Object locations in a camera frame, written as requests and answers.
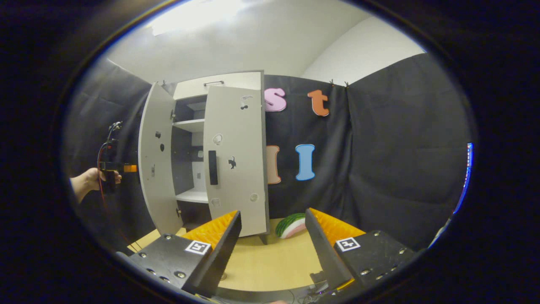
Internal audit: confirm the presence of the watermelon slice toy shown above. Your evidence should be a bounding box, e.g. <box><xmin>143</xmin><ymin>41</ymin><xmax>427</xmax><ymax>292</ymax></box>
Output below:
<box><xmin>275</xmin><ymin>213</ymin><xmax>307</xmax><ymax>239</ymax></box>

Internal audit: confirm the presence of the red cable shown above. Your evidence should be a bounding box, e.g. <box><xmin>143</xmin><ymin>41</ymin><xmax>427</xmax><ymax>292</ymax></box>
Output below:
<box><xmin>97</xmin><ymin>141</ymin><xmax>112</xmax><ymax>204</ymax></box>

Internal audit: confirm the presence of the computer monitor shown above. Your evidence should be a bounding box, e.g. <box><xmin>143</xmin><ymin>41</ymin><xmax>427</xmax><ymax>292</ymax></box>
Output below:
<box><xmin>453</xmin><ymin>142</ymin><xmax>474</xmax><ymax>217</ymax></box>

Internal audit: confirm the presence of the white cabinet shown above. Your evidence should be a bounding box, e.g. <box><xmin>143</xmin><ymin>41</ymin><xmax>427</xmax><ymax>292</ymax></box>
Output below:
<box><xmin>138</xmin><ymin>71</ymin><xmax>271</xmax><ymax>246</ymax></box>

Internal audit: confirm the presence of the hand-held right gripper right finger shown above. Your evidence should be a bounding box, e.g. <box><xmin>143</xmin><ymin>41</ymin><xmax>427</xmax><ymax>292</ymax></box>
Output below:
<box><xmin>305</xmin><ymin>207</ymin><xmax>417</xmax><ymax>296</ymax></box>

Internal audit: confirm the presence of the black right door handle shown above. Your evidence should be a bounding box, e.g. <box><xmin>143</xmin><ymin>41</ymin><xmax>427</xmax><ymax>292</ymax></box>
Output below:
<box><xmin>208</xmin><ymin>150</ymin><xmax>219</xmax><ymax>186</ymax></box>

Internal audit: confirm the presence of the white cabinet door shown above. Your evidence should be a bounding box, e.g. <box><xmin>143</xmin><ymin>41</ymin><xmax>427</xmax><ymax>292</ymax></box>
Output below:
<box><xmin>138</xmin><ymin>82</ymin><xmax>184</xmax><ymax>236</ymax></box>
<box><xmin>203</xmin><ymin>85</ymin><xmax>270</xmax><ymax>237</ymax></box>

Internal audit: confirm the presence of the black backdrop cloth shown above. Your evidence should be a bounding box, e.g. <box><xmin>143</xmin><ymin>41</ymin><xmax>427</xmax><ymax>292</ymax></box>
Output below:
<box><xmin>62</xmin><ymin>53</ymin><xmax>476</xmax><ymax>250</ymax></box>

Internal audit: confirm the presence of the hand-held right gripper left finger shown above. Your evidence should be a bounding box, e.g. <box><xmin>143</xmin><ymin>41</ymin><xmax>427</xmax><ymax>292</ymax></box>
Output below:
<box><xmin>118</xmin><ymin>210</ymin><xmax>243</xmax><ymax>299</ymax></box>

